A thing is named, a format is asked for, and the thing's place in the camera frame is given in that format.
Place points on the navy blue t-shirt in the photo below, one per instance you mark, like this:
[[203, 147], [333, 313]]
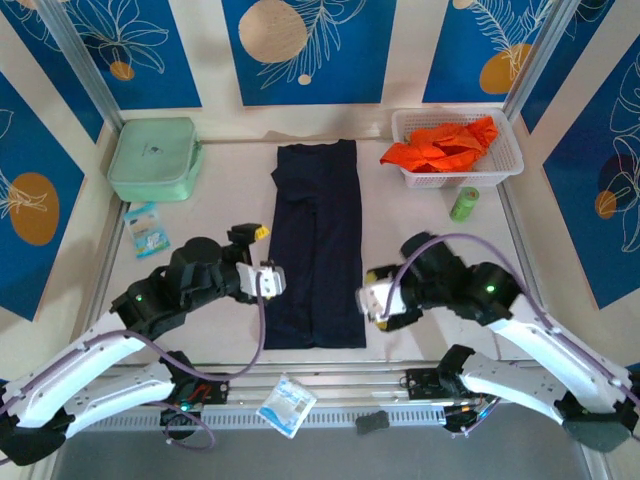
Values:
[[320, 225]]

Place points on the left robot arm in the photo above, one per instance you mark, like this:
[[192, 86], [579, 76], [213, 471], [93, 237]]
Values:
[[75, 360]]

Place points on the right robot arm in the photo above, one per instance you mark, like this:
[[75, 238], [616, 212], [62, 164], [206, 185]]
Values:
[[550, 350]]

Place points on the pale pink table mat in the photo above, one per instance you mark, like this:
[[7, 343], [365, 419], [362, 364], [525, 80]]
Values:
[[225, 200]]

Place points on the light blue wipes packet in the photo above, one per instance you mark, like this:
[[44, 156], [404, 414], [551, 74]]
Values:
[[147, 232]]

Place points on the green tape roll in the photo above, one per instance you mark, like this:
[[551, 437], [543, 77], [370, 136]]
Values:
[[464, 205]]

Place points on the small black clip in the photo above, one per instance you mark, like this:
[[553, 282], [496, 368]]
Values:
[[372, 422]]

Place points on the white blue plastic pouch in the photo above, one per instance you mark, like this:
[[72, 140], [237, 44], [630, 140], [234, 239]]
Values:
[[287, 405]]

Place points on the mint green storage case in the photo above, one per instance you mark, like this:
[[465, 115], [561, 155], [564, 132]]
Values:
[[150, 160]]

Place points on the black controller board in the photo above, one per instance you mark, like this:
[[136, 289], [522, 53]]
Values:
[[462, 417], [180, 417]]

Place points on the orange t-shirt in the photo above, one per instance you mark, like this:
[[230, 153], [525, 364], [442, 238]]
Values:
[[440, 150]]

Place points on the white plastic basket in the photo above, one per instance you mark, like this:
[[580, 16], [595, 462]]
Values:
[[502, 160]]

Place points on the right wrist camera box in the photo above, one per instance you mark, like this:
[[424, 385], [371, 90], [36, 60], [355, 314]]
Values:
[[372, 297]]

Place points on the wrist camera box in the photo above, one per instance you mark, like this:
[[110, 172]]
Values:
[[275, 282], [372, 297]]

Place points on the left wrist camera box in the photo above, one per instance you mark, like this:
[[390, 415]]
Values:
[[275, 282]]

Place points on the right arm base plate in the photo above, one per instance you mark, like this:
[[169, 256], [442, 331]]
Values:
[[422, 386]]

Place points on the aluminium rail frame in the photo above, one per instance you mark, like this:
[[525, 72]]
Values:
[[350, 382]]

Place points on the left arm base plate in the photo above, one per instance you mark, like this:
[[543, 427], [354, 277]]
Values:
[[217, 387]]

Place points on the aluminium corner post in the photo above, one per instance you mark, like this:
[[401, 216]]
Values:
[[535, 55], [80, 55]]

